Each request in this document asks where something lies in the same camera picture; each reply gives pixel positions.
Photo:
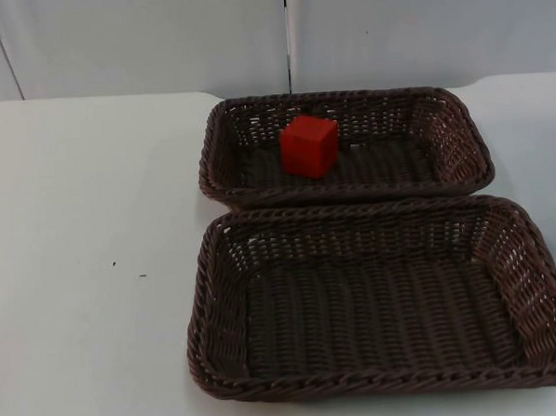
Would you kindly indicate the red cube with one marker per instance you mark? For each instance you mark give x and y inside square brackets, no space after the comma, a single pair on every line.
[308,147]

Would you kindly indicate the dark brown wicker basket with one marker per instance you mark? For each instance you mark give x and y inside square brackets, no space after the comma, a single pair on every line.
[377,314]
[387,160]

